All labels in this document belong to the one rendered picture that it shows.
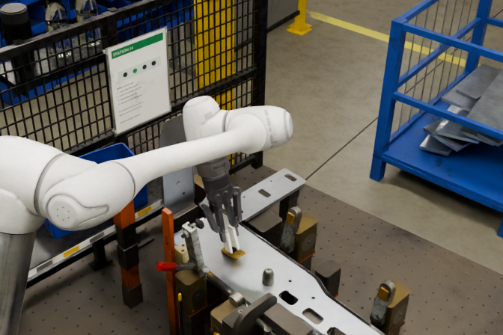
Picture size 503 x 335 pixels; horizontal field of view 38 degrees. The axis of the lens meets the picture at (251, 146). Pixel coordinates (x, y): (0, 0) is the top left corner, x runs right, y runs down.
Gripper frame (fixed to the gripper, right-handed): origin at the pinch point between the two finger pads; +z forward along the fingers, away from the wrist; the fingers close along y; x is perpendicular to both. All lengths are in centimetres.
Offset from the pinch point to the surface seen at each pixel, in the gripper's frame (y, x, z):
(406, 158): 163, 109, 60
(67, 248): -38.4, 23.2, -6.7
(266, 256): 7.8, -4.0, 7.6
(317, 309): 7.5, -26.2, 15.6
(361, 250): 55, 15, 34
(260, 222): 16.1, 10.4, 4.9
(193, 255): -15.0, -7.9, -4.6
